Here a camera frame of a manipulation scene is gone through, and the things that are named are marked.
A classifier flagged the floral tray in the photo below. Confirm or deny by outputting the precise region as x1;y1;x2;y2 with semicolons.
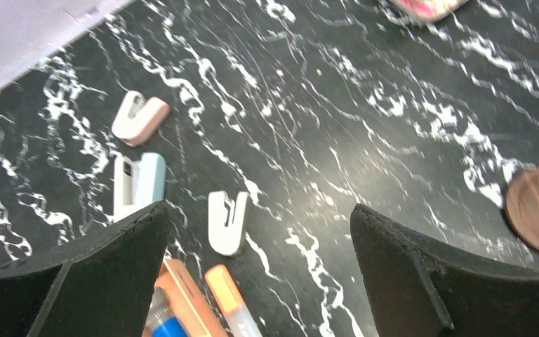
390;0;468;24

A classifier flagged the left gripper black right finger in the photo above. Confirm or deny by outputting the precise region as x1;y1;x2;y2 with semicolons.
350;204;539;336

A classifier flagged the orange capped glue stick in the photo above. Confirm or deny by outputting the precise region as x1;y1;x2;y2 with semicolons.
205;264;262;337

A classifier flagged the pink mini stapler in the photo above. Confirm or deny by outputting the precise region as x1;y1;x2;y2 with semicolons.
111;91;170;147

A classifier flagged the blue white stapler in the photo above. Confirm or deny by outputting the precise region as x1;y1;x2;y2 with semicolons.
113;152;166;223

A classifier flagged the orange desk organizer tray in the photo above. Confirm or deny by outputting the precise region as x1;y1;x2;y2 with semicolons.
154;258;227;337

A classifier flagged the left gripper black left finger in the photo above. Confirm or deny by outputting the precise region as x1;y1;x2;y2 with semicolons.
0;201;171;336

